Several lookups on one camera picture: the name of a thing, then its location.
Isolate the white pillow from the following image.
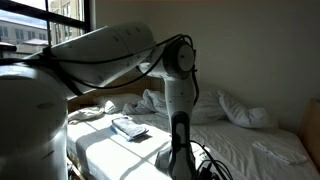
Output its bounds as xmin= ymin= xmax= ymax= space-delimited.
xmin=216 ymin=89 xmax=278 ymax=130

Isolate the grey low building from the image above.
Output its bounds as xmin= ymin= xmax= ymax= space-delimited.
xmin=0 ymin=18 xmax=50 ymax=55

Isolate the black mounted device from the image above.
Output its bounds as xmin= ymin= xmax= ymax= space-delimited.
xmin=0 ymin=41 xmax=18 ymax=53

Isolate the black velcro strap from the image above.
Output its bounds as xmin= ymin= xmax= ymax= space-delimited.
xmin=42 ymin=45 xmax=56 ymax=62

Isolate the folded grey blue towel stack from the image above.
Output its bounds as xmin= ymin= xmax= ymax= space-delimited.
xmin=110 ymin=115 xmax=150 ymax=142

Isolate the white crumpled duvet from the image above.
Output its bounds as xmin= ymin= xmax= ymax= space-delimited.
xmin=68 ymin=88 xmax=228 ymax=126

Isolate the small folded white cloth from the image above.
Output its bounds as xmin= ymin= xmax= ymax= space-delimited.
xmin=252 ymin=139 xmax=308 ymax=166

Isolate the beige tall building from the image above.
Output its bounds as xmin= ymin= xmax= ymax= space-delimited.
xmin=49 ymin=0 xmax=84 ymax=44

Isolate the black framed window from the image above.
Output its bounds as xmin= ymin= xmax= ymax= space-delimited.
xmin=0 ymin=0 xmax=92 ymax=60

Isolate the white cloth with green print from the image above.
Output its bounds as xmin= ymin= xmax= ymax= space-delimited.
xmin=146 ymin=143 xmax=214 ymax=180

